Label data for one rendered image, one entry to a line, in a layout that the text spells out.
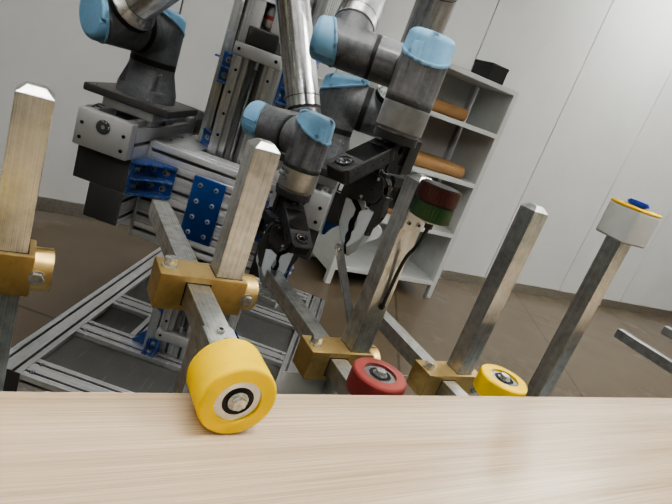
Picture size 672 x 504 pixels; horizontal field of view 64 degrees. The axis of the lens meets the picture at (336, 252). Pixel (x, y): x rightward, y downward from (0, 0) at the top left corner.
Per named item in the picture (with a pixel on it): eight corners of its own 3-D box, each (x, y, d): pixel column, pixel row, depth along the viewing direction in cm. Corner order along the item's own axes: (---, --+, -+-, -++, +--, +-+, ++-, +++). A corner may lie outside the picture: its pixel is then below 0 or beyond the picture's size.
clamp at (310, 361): (291, 360, 87) (301, 333, 85) (360, 363, 94) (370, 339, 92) (304, 382, 82) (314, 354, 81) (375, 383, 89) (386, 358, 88)
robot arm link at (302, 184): (325, 179, 104) (287, 170, 100) (317, 201, 106) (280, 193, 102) (310, 168, 110) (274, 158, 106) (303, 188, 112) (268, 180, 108)
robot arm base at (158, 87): (131, 86, 151) (139, 51, 148) (182, 105, 151) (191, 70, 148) (104, 86, 137) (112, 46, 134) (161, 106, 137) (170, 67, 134)
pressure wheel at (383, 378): (318, 418, 79) (345, 352, 76) (363, 417, 83) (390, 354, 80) (342, 457, 73) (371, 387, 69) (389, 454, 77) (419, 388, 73)
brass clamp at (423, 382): (403, 379, 101) (413, 357, 100) (456, 381, 108) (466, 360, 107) (421, 400, 96) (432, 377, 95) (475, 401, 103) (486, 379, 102)
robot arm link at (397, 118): (412, 108, 78) (372, 93, 83) (401, 138, 80) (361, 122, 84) (438, 117, 84) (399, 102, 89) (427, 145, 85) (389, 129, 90)
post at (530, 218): (417, 424, 107) (522, 199, 92) (431, 424, 108) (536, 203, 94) (427, 436, 104) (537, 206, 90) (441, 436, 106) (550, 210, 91)
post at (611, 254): (506, 417, 120) (603, 233, 106) (521, 416, 122) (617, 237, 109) (520, 431, 116) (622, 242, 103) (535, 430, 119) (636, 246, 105)
